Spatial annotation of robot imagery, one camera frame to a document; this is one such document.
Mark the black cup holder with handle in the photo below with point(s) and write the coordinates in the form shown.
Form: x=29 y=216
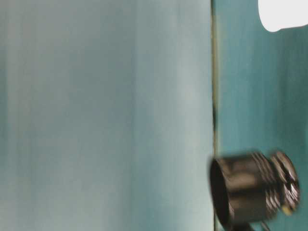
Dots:
x=251 y=188

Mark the white paper cup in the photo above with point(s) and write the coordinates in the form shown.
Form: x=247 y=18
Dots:
x=282 y=14

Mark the teal table cloth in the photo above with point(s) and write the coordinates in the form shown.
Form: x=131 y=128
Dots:
x=262 y=92

